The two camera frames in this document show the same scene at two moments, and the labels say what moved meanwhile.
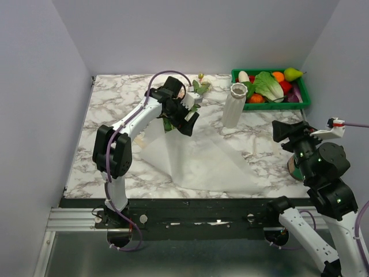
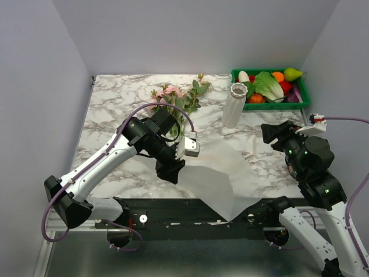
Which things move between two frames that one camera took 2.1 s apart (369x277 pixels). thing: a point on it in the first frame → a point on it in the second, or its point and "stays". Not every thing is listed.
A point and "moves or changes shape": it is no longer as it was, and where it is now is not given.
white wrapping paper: x=191 y=168 moves or changes shape
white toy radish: x=243 y=76 stays
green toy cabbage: x=266 y=85 stays
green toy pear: x=292 y=74 stays
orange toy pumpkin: x=256 y=98 stays
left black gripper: x=186 y=128 → x=169 y=171
